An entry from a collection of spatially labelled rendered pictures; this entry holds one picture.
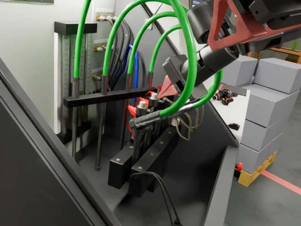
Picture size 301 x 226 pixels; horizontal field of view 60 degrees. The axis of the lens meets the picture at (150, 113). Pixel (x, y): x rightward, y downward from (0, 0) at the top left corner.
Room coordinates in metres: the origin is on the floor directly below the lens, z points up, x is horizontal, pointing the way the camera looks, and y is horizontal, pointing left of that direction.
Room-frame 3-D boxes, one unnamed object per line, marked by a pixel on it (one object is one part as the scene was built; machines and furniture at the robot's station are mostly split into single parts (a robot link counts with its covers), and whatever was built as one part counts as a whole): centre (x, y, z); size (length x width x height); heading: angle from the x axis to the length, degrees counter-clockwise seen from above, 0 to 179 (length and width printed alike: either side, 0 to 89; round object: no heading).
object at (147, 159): (0.72, -0.02, 0.91); 0.34 x 0.10 x 0.15; 161
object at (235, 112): (1.22, -0.35, 0.96); 0.70 x 0.22 x 0.03; 161
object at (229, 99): (1.25, -0.36, 1.01); 0.23 x 0.11 x 0.06; 161
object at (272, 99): (2.53, -0.76, 0.52); 1.05 x 0.70 x 1.04; 51
